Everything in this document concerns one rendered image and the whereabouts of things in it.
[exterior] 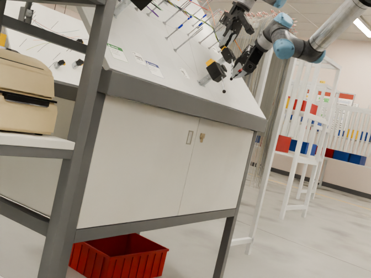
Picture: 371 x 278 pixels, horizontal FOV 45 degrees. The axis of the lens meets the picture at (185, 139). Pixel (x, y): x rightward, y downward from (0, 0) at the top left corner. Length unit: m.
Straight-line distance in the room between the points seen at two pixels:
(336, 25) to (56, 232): 1.20
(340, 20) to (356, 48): 8.90
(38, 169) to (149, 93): 0.40
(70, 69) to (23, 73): 3.84
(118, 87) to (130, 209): 0.45
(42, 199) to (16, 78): 0.43
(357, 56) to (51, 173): 9.59
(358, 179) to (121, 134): 9.01
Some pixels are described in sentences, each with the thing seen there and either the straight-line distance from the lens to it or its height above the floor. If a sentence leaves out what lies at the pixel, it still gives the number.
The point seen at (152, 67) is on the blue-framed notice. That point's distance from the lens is 1.45.
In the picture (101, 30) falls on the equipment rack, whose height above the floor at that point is 0.95.
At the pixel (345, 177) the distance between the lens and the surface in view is 10.24.
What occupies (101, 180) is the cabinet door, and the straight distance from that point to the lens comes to 1.35.
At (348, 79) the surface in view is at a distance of 10.51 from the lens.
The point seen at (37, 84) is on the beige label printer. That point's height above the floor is 0.78.
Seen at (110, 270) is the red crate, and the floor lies 0.08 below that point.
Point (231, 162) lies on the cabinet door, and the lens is 2.06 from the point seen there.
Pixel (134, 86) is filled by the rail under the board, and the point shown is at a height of 0.84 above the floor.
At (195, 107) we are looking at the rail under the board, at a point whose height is 0.83.
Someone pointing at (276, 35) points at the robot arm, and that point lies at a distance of 1.82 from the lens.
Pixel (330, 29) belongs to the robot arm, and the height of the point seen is 1.22.
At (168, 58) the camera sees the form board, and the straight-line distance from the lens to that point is 1.62.
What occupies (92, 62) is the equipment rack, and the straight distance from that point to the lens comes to 1.16.
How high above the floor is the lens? 0.78
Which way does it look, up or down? 3 degrees down
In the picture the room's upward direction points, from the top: 13 degrees clockwise
